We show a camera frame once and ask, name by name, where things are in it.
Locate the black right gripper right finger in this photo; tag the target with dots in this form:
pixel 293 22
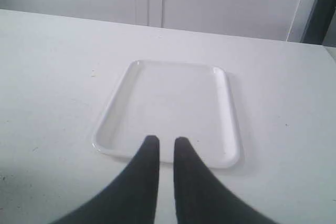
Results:
pixel 200 197

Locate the dark vertical post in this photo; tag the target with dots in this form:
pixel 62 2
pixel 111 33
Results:
pixel 318 22

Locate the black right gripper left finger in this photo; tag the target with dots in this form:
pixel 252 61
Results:
pixel 131 197

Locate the white rectangular plastic tray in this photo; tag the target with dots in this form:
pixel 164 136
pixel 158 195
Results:
pixel 170 100

